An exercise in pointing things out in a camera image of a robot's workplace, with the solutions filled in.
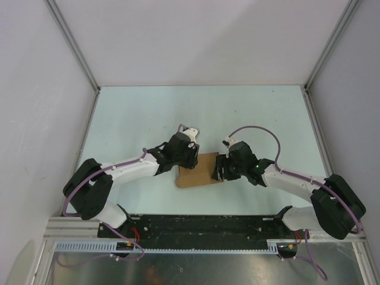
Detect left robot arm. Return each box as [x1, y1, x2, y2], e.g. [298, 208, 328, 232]
[62, 128, 199, 238]

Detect grey slotted cable duct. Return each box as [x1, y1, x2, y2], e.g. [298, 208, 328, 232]
[53, 239, 280, 255]

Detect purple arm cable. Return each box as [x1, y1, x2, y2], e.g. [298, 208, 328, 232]
[227, 125, 363, 281]
[56, 123, 186, 266]

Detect brown cardboard paper box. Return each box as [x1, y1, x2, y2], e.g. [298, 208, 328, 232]
[175, 152, 223, 189]

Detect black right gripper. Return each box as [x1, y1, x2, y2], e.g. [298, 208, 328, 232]
[211, 154, 246, 182]

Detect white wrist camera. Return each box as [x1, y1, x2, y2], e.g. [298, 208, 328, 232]
[222, 137, 239, 149]
[182, 127, 200, 143]

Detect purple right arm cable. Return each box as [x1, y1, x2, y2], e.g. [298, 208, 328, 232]
[227, 125, 363, 281]

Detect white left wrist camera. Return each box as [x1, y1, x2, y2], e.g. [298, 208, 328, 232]
[182, 127, 200, 143]

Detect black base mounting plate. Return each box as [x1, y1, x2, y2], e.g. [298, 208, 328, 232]
[115, 214, 303, 240]

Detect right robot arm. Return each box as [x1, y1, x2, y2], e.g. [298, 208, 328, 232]
[211, 138, 366, 240]

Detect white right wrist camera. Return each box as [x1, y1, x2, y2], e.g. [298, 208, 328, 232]
[222, 137, 239, 149]

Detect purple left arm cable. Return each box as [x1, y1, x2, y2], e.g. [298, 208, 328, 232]
[56, 123, 186, 266]

